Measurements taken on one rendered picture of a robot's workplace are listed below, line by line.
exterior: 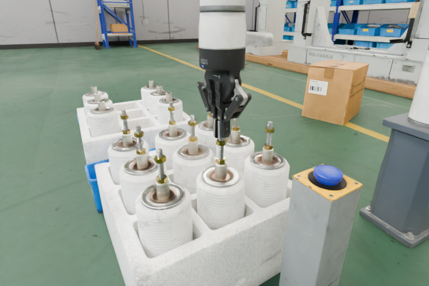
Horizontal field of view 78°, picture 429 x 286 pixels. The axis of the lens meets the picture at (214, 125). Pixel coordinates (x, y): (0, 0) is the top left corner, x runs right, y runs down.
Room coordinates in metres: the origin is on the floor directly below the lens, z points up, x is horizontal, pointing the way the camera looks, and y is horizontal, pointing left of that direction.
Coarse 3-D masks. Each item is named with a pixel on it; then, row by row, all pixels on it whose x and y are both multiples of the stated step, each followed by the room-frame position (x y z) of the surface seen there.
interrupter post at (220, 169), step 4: (216, 164) 0.44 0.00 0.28; (220, 164) 0.44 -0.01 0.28; (224, 164) 0.44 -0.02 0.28; (216, 168) 0.43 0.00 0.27; (220, 168) 0.43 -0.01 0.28; (224, 168) 0.43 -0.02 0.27; (216, 172) 0.43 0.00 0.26; (220, 172) 0.43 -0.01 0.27; (224, 172) 0.43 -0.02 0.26; (216, 176) 0.43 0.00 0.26; (220, 176) 0.43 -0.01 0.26; (224, 176) 0.43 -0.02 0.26
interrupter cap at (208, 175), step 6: (210, 168) 0.47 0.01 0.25; (228, 168) 0.47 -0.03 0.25; (234, 168) 0.46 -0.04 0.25; (204, 174) 0.44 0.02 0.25; (210, 174) 0.44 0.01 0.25; (228, 174) 0.45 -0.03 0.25; (234, 174) 0.44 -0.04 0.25; (204, 180) 0.42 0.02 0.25; (210, 180) 0.42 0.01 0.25; (216, 180) 0.43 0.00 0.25; (222, 180) 0.43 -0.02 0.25; (228, 180) 0.42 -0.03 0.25; (234, 180) 0.42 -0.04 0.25; (216, 186) 0.40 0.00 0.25; (222, 186) 0.40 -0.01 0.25; (228, 186) 0.41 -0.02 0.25
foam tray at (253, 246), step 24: (96, 168) 0.59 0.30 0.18; (120, 192) 0.50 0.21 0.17; (288, 192) 0.51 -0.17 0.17; (120, 216) 0.41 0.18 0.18; (192, 216) 0.41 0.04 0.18; (264, 216) 0.41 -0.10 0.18; (120, 240) 0.36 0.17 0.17; (216, 240) 0.35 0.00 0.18; (240, 240) 0.37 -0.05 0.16; (264, 240) 0.40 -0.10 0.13; (120, 264) 0.43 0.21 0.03; (144, 264) 0.30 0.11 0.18; (168, 264) 0.30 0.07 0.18; (192, 264) 0.32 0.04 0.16; (216, 264) 0.35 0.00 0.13; (240, 264) 0.37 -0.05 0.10; (264, 264) 0.41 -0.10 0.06
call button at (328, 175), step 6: (318, 168) 0.34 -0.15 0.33; (324, 168) 0.34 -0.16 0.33; (330, 168) 0.34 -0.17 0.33; (336, 168) 0.34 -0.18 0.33; (318, 174) 0.32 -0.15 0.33; (324, 174) 0.32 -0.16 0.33; (330, 174) 0.32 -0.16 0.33; (336, 174) 0.32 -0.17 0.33; (342, 174) 0.32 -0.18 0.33; (318, 180) 0.33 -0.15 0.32; (324, 180) 0.32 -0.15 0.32; (330, 180) 0.31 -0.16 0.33; (336, 180) 0.31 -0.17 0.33
